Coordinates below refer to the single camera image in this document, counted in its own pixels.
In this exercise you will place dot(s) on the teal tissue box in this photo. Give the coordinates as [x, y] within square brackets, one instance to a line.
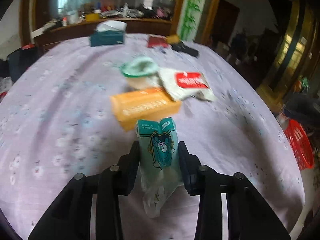
[107, 38]

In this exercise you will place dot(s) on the black pouch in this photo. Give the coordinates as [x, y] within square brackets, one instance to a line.
[185, 50]

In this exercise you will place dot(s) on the orange cardboard box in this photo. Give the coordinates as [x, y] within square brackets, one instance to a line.
[142, 105]

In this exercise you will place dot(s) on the green bag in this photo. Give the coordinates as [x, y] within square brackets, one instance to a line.
[304, 83]

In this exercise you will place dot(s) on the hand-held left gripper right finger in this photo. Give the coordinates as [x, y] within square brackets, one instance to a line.
[186, 172]

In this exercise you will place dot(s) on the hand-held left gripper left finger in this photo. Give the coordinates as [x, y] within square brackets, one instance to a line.
[133, 160]

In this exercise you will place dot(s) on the small red-capped bottle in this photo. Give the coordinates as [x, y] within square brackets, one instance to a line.
[64, 22]

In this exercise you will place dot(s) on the dark red packet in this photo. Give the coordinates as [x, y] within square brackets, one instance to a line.
[157, 42]

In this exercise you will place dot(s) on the green-rimmed paper bowl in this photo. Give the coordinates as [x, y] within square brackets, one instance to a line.
[140, 66]

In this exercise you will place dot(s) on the small yellow box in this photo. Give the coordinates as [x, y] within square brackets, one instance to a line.
[173, 39]

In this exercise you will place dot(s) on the red plastic basket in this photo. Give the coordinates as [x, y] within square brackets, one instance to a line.
[300, 145]

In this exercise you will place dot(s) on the golden pillar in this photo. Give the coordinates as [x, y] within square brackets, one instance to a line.
[290, 47]

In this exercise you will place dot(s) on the small white pump bottle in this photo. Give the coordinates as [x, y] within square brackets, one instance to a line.
[126, 9]

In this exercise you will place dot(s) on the green bamboo wall sticker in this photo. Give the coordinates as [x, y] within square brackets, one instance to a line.
[191, 10]

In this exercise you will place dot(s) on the dark cloth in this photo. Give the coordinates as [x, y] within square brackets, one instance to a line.
[22, 62]

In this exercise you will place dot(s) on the white jar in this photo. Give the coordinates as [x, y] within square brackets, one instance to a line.
[72, 17]

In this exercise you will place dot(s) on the yellow box on cabinet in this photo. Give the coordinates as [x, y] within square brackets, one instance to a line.
[92, 17]

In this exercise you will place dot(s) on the dark wooden door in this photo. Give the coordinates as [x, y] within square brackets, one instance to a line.
[225, 22]

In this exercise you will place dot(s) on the teal cartoon tissue packet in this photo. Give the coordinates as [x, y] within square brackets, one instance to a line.
[160, 150]

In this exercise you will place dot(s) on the wooden cabinet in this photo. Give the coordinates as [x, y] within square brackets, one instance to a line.
[140, 26]

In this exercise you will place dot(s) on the white pack with red label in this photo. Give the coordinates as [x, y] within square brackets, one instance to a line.
[190, 80]

